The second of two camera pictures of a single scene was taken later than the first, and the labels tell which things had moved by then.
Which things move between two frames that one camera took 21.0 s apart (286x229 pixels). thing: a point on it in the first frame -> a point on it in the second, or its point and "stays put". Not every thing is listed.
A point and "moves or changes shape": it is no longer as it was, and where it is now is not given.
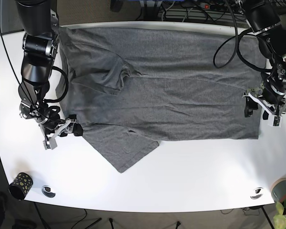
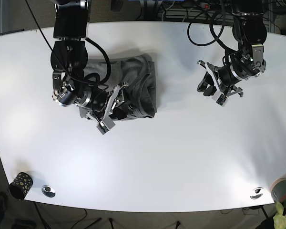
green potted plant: x=285 y=218 stays put
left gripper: x=270 y=98 -> x=224 y=78
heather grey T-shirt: x=128 y=88 moves or changes shape
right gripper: x=54 y=126 -> x=104 y=105
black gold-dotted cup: x=21 y=185 stays put
